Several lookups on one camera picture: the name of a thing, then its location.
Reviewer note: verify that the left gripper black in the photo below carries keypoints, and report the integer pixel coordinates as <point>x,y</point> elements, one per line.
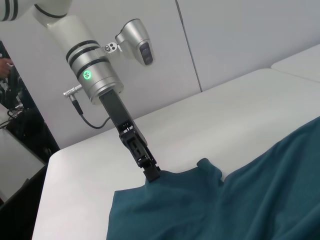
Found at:
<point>117,110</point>

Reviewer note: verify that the grey side cabinet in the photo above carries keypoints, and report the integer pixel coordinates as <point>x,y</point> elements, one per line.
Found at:
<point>15,150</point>

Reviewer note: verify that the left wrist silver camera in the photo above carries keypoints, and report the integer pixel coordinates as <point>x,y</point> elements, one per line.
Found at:
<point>135,35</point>

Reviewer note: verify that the operator bare hand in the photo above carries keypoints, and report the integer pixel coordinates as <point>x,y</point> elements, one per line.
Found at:
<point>4,66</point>

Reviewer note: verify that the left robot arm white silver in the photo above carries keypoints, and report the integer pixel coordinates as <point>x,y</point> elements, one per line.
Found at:
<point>100,75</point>

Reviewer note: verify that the teal blue printed t-shirt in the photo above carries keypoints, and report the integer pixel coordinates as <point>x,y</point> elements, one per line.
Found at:
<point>225,200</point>

